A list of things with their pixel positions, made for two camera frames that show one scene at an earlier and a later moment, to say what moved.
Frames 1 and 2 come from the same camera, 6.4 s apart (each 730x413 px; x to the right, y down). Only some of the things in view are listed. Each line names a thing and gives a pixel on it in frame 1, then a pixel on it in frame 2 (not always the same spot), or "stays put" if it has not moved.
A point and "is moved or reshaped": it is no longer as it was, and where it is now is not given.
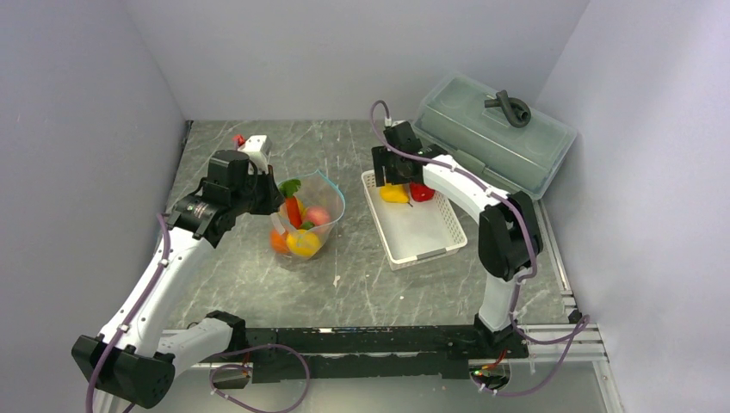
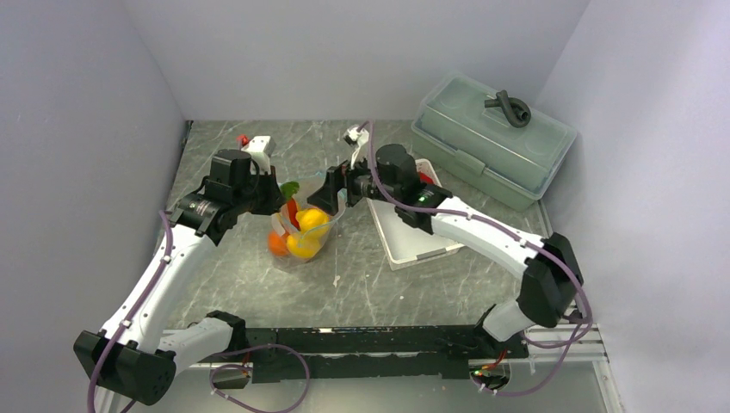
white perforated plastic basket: [420, 231] stays put
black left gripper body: [257, 196] stays put
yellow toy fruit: [303, 243] stays put
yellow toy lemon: [394, 193] is moved or reshaped
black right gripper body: [393, 174] → [359, 181]
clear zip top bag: [312, 204] stays put
